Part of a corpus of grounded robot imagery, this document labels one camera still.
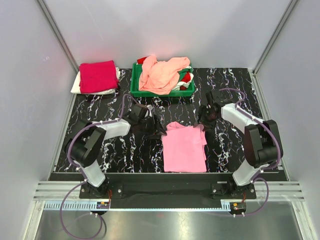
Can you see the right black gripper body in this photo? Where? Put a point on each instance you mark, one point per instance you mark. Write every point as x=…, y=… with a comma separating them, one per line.
x=204, y=116

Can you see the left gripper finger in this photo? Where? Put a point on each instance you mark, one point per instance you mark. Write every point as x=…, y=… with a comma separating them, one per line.
x=155, y=135
x=158, y=125

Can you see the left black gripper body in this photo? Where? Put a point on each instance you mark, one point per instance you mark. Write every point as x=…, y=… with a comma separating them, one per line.
x=146, y=125

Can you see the pink t shirt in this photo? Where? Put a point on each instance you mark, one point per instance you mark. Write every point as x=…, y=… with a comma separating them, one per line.
x=184, y=149

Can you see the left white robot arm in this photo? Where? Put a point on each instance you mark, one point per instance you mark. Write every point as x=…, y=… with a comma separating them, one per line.
x=83, y=145

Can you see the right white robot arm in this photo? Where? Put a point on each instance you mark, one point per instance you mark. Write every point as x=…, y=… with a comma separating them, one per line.
x=262, y=143

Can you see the red white green t shirt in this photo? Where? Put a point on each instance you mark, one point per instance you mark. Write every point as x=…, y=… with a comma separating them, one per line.
x=184, y=79

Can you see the peach t shirt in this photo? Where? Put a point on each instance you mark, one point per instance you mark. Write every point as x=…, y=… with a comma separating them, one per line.
x=161, y=77

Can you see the green plastic bin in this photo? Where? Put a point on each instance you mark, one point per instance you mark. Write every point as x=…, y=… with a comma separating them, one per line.
x=134, y=85

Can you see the folded magenta t shirt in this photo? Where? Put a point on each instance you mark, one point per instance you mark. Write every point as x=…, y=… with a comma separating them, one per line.
x=98, y=77

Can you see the folded white t shirt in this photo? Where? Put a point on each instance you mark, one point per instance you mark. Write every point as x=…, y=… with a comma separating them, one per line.
x=76, y=85

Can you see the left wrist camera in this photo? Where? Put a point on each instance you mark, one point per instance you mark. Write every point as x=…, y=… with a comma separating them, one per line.
x=149, y=110

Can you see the right corner post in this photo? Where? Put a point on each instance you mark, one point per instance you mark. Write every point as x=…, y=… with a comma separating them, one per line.
x=275, y=35

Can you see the corner post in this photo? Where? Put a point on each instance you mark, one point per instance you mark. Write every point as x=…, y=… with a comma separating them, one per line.
x=275, y=35
x=44, y=8

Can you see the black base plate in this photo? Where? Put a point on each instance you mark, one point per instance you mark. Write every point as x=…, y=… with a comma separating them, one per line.
x=150, y=191

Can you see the left corner post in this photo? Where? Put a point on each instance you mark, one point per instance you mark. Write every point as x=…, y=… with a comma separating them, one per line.
x=44, y=8

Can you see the aluminium rail frame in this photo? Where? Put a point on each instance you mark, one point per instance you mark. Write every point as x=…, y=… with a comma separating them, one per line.
x=279, y=212

